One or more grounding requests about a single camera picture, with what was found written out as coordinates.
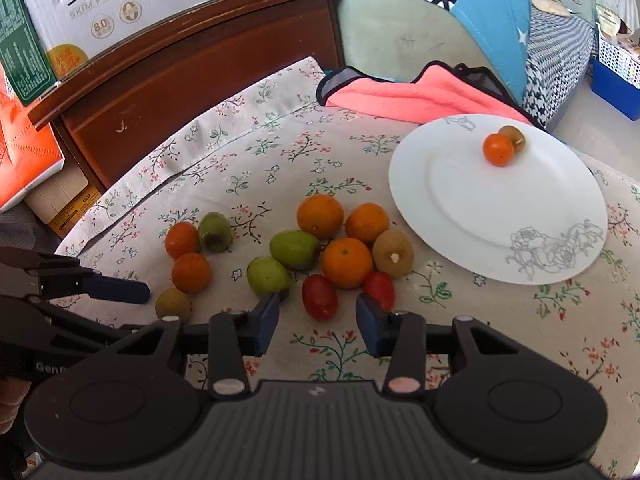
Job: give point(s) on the white plate with flower print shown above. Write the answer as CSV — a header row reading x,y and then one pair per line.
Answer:
x,y
475,210

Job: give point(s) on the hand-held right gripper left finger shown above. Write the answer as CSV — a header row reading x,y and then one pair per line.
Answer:
x,y
267,322

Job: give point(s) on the large orange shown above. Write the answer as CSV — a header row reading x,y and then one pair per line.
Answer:
x,y
367,223
320,216
347,262

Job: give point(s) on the blue plastic bin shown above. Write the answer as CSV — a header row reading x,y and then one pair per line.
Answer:
x,y
612,95

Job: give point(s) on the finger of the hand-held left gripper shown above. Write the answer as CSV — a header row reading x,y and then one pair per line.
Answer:
x,y
117,290
55,322

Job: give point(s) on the orange and white box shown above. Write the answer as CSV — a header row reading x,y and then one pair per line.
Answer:
x,y
25,155

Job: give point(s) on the houndstooth sofa cover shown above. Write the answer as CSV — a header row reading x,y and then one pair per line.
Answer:
x,y
555,60

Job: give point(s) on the green kiwi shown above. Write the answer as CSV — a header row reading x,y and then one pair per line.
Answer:
x,y
215,230

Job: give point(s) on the red tomato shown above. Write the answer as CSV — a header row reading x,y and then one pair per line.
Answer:
x,y
380,287
319,297

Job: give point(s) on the brown kiwi with white stub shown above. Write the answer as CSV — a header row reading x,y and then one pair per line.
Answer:
x,y
390,250

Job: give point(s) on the small orange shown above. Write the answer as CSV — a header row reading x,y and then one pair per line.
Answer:
x,y
191,272
497,151
182,240

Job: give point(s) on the white perforated basket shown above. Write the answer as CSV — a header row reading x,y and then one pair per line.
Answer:
x,y
620,60

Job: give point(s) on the white milk carton box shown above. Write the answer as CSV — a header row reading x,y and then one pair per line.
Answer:
x,y
100,15

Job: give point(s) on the floral tablecloth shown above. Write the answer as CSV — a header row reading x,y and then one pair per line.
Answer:
x,y
310,160

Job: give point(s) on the green seat cushion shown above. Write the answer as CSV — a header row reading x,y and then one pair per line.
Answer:
x,y
390,35

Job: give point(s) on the green plum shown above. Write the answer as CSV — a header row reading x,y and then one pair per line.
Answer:
x,y
294,250
266,275

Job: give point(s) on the yellow cardboard box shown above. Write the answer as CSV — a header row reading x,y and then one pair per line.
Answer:
x,y
65,205

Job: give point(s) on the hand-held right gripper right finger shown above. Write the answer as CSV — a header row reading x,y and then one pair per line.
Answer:
x,y
367,322

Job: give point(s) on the blue printed pillow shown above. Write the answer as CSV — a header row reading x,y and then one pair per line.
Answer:
x,y
490,15

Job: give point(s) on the pink towel with black trim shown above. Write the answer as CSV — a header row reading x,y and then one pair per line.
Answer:
x,y
400,97

